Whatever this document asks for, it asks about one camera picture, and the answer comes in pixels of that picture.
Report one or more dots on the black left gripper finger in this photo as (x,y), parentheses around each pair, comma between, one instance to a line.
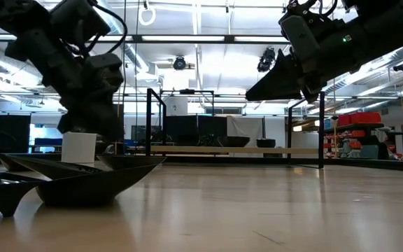
(82,126)

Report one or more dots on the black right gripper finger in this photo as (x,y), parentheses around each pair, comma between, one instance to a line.
(278,82)

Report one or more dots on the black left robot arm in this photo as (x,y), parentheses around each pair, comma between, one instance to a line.
(30,31)

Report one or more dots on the small succulent in white pot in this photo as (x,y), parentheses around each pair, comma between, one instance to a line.
(79,147)

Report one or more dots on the white hanging sheet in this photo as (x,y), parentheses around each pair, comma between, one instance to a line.
(245,127)

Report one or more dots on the storage rack with red bins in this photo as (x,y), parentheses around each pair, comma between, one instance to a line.
(359,118)

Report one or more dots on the black ceiling spotlight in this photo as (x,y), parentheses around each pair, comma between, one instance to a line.
(401,66)
(179,63)

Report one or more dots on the black partition panel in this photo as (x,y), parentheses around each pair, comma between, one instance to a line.
(187,127)
(9,133)

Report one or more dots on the wooden riser with black legs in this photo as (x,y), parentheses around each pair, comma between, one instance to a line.
(233,150)

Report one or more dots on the overhead LED light bar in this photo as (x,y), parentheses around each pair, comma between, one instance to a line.
(187,38)

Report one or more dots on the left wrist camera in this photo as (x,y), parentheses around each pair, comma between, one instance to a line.
(103,71)

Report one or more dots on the black aluminium rig frame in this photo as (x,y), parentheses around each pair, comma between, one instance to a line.
(362,164)

